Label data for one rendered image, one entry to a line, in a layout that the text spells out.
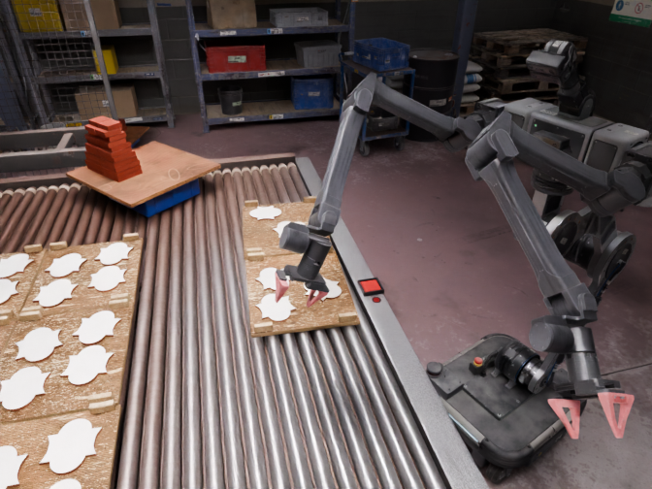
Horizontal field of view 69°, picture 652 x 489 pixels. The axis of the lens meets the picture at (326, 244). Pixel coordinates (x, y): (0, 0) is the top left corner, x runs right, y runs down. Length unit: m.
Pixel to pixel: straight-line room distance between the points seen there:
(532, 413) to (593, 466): 0.39
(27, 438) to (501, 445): 1.67
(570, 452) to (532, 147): 1.71
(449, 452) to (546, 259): 0.54
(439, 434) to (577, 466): 1.33
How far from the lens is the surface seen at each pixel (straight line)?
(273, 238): 1.94
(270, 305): 1.59
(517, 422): 2.30
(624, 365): 3.15
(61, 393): 1.51
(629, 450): 2.75
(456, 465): 1.29
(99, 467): 1.32
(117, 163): 2.29
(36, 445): 1.43
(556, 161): 1.25
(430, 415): 1.35
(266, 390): 1.38
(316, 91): 6.05
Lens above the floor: 1.98
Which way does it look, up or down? 34 degrees down
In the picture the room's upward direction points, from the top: straight up
